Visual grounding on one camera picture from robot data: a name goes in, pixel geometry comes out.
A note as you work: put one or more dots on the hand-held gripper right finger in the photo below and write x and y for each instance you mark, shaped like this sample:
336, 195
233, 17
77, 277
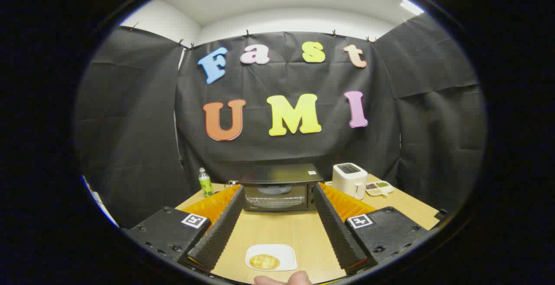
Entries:
336, 233

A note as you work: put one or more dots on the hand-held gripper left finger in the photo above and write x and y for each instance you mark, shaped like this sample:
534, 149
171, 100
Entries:
221, 233

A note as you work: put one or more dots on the golden bread roll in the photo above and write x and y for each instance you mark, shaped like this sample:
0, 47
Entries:
264, 262

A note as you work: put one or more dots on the black toaster oven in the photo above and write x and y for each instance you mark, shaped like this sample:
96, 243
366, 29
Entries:
277, 198

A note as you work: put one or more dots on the white pop-up toaster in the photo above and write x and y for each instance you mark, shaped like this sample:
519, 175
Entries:
349, 181

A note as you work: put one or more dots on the green label drink bottle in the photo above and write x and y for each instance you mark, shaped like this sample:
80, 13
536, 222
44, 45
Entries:
205, 185

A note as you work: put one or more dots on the white plate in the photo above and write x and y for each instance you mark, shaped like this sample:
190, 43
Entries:
284, 251

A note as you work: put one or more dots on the divided white snack dish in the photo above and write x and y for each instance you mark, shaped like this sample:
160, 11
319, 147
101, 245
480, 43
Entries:
381, 188

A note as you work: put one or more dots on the black backdrop cloth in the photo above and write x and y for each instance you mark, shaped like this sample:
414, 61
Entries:
282, 155

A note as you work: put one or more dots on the small ceiling light panel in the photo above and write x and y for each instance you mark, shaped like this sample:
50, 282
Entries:
412, 7

